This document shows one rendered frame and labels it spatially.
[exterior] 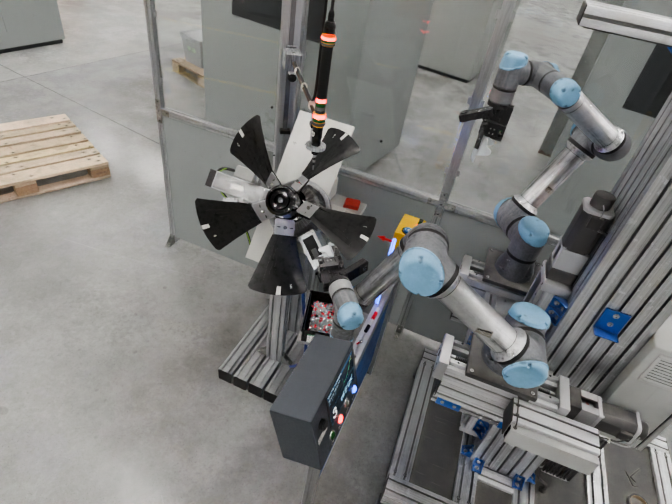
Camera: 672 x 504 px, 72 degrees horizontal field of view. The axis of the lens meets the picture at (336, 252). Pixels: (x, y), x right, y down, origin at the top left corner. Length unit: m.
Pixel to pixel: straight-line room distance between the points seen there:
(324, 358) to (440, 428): 1.31
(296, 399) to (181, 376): 1.63
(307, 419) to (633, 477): 1.97
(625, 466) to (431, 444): 0.94
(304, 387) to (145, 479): 1.42
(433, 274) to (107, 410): 1.92
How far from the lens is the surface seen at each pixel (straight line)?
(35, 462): 2.62
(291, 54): 2.12
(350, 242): 1.69
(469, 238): 2.47
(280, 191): 1.75
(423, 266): 1.16
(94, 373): 2.81
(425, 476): 2.29
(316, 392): 1.13
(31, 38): 7.25
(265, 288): 1.76
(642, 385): 1.82
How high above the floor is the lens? 2.19
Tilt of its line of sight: 39 degrees down
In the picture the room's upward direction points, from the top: 10 degrees clockwise
